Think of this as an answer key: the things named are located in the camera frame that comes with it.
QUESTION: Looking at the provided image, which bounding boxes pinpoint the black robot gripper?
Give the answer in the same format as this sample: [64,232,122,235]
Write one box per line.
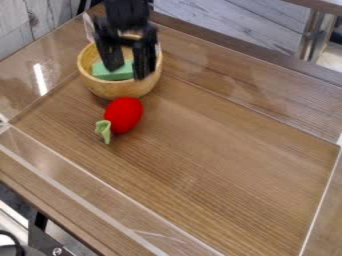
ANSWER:
[92,0,158,80]

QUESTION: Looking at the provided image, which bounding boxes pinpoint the red felt fruit green leaf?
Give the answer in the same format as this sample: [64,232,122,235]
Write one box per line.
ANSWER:
[95,97,145,144]

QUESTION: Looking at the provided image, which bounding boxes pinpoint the green rectangular block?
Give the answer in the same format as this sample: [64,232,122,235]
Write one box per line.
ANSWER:
[92,60,134,81]

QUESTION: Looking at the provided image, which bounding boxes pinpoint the wooden bowl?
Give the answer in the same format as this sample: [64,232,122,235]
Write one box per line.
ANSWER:
[76,43,163,100]

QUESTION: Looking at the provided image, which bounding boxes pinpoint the metal table leg background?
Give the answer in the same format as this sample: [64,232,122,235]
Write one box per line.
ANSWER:
[300,10,337,63]

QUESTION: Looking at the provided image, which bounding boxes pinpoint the clear acrylic tray wall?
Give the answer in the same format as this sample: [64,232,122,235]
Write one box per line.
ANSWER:
[0,20,342,256]

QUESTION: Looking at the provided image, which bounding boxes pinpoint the black metal table frame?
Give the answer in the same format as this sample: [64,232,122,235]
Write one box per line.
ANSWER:
[28,211,91,256]

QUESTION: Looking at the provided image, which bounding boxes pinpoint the black cable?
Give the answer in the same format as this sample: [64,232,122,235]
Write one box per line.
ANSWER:
[0,229,27,256]

